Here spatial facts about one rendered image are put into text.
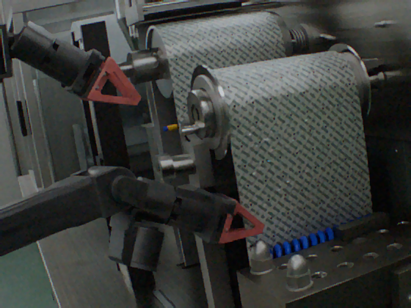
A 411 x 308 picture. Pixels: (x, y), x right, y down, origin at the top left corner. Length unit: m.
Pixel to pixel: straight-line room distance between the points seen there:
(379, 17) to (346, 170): 0.28
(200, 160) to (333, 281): 0.31
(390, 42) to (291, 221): 0.35
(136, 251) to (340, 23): 0.60
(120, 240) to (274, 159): 0.26
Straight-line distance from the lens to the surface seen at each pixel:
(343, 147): 1.00
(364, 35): 1.13
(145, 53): 1.16
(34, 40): 0.88
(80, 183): 0.79
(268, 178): 0.94
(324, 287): 0.80
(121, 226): 0.85
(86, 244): 1.66
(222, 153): 0.94
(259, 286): 0.83
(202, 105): 0.92
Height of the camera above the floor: 1.35
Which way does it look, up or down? 10 degrees down
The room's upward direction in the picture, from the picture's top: 10 degrees counter-clockwise
